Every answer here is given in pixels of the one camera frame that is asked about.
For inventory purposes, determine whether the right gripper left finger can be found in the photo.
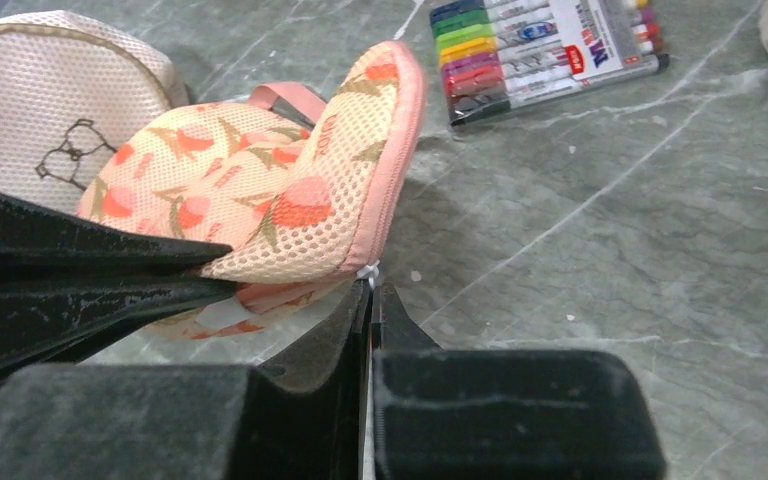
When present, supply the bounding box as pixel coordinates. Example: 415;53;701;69
0;281;371;479

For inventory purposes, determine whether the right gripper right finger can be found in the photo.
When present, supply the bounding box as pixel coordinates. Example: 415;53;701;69
371;284;667;479

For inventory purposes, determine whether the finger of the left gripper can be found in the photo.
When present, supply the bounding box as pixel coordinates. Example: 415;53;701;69
0;276;236;382
0;193;231;275

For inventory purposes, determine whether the pink floral mesh laundry bag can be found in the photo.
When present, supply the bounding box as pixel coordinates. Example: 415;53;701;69
77;40;426;340

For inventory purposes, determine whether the beige round mesh laundry bag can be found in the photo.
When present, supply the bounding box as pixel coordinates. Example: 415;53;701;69
0;10;188;213

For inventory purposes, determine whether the pack of coloured markers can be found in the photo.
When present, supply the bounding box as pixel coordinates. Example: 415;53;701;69
429;0;670;127

